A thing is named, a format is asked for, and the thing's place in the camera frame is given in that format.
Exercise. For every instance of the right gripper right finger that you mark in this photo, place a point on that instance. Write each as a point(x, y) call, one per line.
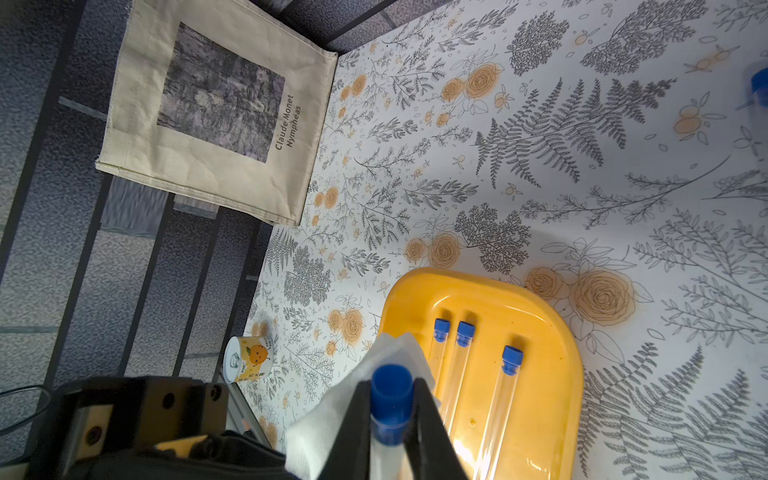
point(426, 441)

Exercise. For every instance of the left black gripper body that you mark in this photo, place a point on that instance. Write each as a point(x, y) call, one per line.
point(151, 427)

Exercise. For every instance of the yellow plastic tray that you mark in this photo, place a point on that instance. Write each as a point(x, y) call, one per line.
point(541, 434)

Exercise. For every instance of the white wipe cloth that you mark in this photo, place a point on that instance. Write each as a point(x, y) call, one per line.
point(310, 439)

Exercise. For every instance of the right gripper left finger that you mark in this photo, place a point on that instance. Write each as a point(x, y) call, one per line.
point(349, 457)

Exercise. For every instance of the small orange print can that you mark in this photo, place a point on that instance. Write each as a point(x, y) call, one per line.
point(247, 358)

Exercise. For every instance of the clear test tube blue cap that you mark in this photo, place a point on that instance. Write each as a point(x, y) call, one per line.
point(437, 348)

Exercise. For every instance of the beige canvas tote bag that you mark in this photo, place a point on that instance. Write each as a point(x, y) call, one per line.
point(219, 102)

